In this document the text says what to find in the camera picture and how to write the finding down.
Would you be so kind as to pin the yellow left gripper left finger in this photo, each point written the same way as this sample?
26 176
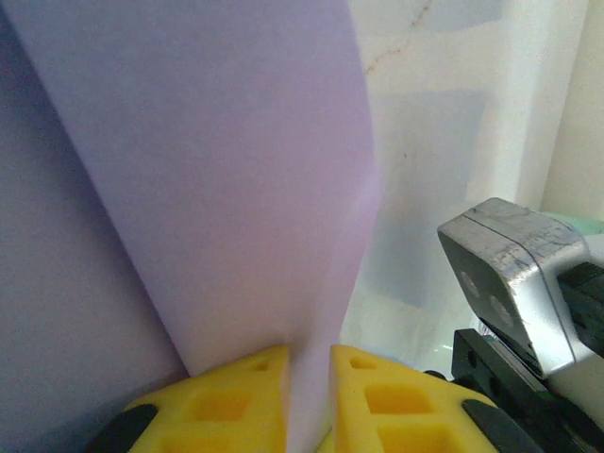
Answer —
212 424

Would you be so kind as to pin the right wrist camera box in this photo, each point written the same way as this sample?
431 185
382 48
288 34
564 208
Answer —
509 255

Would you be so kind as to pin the light purple paper sheet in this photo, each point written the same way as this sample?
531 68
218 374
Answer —
212 189

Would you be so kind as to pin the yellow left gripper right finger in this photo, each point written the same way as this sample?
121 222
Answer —
401 424

